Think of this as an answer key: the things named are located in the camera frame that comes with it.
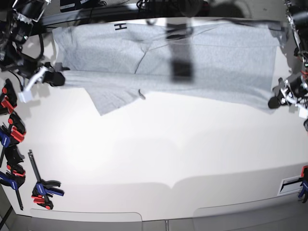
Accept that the blue red clamp middle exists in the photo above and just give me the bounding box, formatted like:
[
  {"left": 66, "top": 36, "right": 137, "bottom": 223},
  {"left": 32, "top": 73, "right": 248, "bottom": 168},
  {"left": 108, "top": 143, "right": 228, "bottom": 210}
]
[{"left": 0, "top": 112, "right": 26, "bottom": 165}]

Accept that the blue red clamp lower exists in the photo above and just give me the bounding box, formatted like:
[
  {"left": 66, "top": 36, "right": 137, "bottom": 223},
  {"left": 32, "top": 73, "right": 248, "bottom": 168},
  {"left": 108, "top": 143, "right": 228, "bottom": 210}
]
[{"left": 0, "top": 146, "right": 26, "bottom": 211}]

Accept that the dark object right edge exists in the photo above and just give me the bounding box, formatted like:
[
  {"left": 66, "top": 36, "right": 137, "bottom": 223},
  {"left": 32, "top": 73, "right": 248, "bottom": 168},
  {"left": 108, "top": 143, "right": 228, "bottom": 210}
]
[{"left": 303, "top": 119, "right": 308, "bottom": 132}]

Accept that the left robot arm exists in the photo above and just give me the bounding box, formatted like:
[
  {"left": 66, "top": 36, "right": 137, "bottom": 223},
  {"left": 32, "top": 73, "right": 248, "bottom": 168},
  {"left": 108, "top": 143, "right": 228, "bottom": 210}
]
[{"left": 268, "top": 0, "right": 308, "bottom": 109}]

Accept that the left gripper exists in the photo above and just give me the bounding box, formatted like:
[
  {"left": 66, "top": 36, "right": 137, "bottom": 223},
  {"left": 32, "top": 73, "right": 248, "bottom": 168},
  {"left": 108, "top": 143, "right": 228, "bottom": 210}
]
[{"left": 268, "top": 77, "right": 308, "bottom": 109}]

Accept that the aluminium rail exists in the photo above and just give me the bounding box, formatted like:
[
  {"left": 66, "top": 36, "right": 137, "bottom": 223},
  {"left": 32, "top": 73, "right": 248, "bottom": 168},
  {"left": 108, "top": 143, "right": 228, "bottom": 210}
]
[{"left": 40, "top": 4, "right": 138, "bottom": 26}]

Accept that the blue bar clamp front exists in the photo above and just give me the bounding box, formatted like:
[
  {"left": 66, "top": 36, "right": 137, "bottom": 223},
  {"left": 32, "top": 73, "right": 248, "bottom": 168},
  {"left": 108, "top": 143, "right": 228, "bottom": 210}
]
[{"left": 28, "top": 150, "right": 64, "bottom": 210}]

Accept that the white label plate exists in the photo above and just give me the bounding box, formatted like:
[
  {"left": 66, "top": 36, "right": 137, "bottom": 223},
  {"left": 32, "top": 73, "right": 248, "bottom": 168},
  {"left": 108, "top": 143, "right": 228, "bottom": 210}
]
[{"left": 277, "top": 176, "right": 302, "bottom": 196}]

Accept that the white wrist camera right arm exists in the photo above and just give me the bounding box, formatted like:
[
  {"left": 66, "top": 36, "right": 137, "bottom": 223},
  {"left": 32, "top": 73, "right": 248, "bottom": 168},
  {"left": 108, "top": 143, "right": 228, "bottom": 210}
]
[{"left": 18, "top": 90, "right": 33, "bottom": 103}]

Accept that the red black clamp top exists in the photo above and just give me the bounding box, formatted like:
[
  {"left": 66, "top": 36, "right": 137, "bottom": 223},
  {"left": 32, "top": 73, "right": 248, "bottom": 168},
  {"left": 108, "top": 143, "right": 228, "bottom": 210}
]
[{"left": 0, "top": 78, "right": 17, "bottom": 115}]

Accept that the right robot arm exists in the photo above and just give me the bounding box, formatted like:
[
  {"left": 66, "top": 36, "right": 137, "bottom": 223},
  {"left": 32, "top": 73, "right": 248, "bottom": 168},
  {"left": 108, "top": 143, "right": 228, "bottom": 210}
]
[{"left": 0, "top": 0, "right": 65, "bottom": 90}]

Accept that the grey T-shirt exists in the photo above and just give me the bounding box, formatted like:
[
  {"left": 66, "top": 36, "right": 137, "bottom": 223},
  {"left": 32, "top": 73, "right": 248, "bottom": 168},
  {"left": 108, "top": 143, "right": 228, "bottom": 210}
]
[{"left": 52, "top": 21, "right": 286, "bottom": 115}]

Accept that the blue red clamp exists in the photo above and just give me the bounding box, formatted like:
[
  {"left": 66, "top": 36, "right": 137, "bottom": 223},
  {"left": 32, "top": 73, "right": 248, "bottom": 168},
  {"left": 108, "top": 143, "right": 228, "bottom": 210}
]
[
  {"left": 0, "top": 112, "right": 26, "bottom": 165},
  {"left": 0, "top": 146, "right": 26, "bottom": 211}
]

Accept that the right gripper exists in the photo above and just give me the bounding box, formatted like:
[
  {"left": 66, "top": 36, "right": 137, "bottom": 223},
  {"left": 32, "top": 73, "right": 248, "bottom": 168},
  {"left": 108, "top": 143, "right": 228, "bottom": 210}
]
[{"left": 23, "top": 62, "right": 65, "bottom": 91}]

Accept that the blue clamp right edge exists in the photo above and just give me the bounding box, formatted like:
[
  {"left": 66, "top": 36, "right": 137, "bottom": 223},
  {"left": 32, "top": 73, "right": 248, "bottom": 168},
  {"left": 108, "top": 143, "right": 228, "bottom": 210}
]
[{"left": 298, "top": 166, "right": 308, "bottom": 204}]

